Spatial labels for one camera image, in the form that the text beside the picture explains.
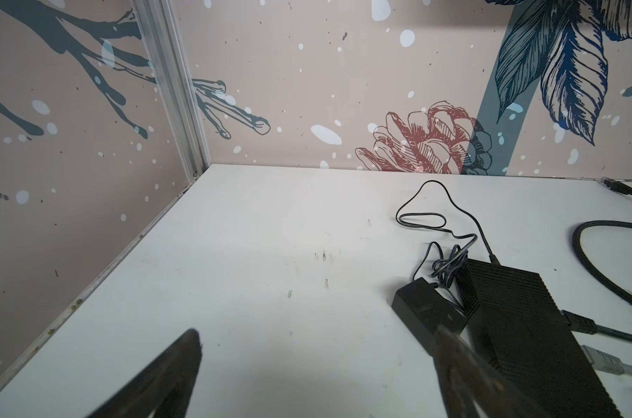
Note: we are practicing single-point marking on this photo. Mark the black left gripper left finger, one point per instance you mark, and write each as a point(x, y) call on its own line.
point(163, 388)

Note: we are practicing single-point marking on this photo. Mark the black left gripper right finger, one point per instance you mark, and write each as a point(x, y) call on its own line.
point(472, 388)

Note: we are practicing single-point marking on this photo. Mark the black network switch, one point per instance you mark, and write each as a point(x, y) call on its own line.
point(516, 327)

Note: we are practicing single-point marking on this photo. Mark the black power adapter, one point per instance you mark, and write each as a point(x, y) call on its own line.
point(423, 310)

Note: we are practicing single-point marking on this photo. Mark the aluminium corner frame post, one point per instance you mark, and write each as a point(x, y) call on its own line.
point(158, 27)

